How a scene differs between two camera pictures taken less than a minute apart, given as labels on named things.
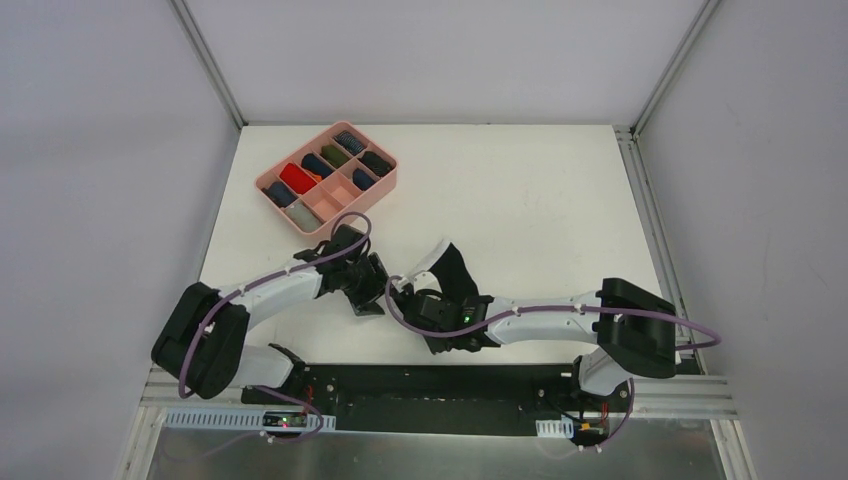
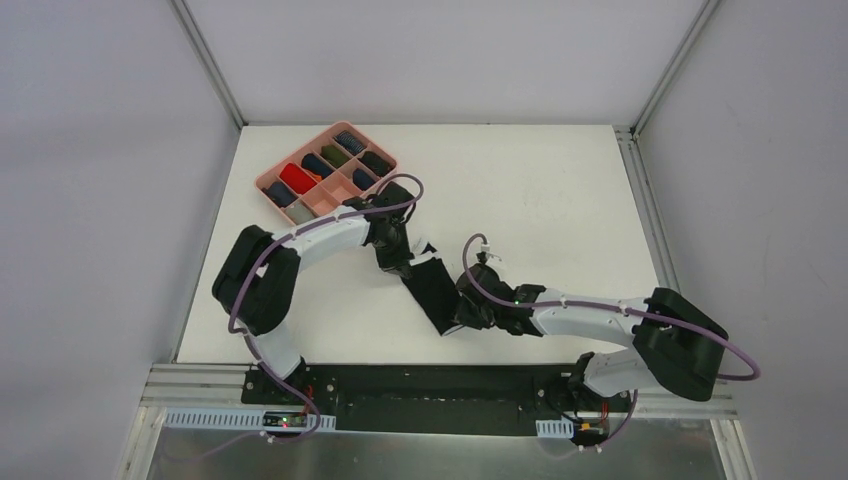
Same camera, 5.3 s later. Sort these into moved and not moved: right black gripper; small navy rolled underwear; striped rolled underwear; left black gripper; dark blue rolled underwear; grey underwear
Moved: right black gripper; left black gripper
Not moved: grey underwear; striped rolled underwear; dark blue rolled underwear; small navy rolled underwear
